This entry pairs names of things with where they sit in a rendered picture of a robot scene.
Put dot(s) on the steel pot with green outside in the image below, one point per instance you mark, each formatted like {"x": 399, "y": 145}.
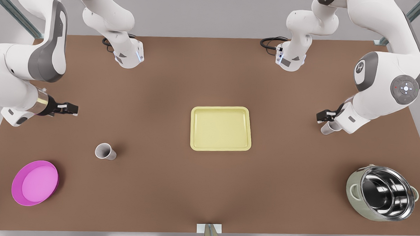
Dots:
{"x": 382, "y": 192}

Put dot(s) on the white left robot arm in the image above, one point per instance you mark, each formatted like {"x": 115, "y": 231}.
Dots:
{"x": 382, "y": 75}

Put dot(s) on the pale yellow rectangular tray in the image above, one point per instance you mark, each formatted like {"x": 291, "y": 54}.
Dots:
{"x": 220, "y": 129}

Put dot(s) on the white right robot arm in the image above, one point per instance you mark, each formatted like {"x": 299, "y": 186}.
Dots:
{"x": 13, "y": 58}

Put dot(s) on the white IKEA cup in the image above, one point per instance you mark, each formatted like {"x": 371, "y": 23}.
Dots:
{"x": 329, "y": 128}
{"x": 106, "y": 152}

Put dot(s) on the silver frame post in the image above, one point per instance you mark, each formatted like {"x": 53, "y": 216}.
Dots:
{"x": 211, "y": 233}
{"x": 414, "y": 11}
{"x": 16, "y": 12}

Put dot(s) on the pink round bowl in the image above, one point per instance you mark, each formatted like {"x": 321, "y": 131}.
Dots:
{"x": 36, "y": 183}

